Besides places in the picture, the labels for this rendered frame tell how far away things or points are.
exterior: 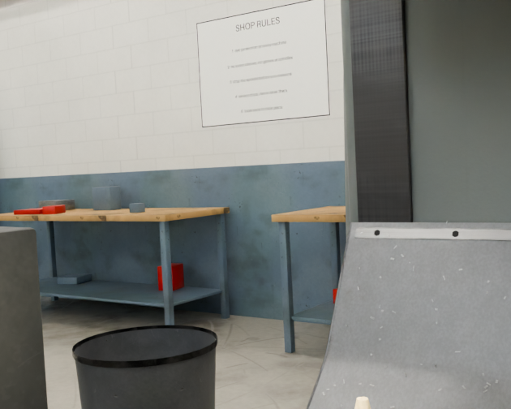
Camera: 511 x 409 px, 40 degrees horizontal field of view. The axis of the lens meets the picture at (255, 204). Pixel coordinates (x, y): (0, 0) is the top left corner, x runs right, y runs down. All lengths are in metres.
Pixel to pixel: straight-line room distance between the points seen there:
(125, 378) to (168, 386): 0.13
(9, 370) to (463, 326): 0.39
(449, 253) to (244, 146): 4.91
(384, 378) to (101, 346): 1.95
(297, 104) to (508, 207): 4.64
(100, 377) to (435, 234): 1.65
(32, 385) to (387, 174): 0.40
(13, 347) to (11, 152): 7.15
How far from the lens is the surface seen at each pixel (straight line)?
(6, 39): 7.79
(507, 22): 0.72
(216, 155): 5.74
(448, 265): 0.71
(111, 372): 2.22
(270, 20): 5.51
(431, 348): 0.69
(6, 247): 0.55
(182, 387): 2.24
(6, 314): 0.55
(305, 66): 5.30
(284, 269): 4.48
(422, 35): 0.74
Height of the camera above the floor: 1.18
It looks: 3 degrees down
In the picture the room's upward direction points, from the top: 3 degrees counter-clockwise
